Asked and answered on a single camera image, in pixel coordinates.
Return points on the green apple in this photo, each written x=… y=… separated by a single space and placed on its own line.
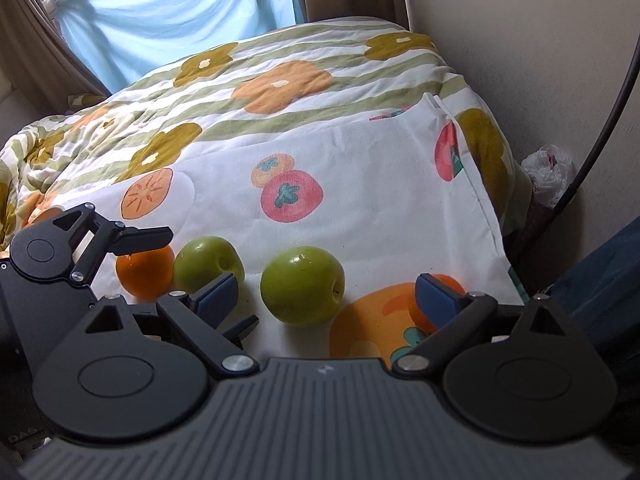
x=200 y=260
x=302 y=285

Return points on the white plastic bag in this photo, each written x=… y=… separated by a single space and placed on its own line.
x=547 y=172

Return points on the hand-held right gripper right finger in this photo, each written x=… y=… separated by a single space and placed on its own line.
x=437 y=300

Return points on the black curved pole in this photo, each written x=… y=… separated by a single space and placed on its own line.
x=605 y=130

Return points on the small tangerine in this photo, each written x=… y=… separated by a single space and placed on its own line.
x=452 y=286

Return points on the large orange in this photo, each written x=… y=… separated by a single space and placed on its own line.
x=145 y=272

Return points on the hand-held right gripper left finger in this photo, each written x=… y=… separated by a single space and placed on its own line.
x=220 y=294

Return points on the floral striped quilt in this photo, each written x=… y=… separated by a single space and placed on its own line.
x=300 y=95

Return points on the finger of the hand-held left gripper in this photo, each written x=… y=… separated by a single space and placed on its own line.
x=242 y=331
x=145 y=240

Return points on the grey headboard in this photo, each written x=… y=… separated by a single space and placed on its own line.
x=20 y=110

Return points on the light blue curtain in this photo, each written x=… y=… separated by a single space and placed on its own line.
x=175 y=25

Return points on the white fruit print cloth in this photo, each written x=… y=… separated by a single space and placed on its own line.
x=350 y=210

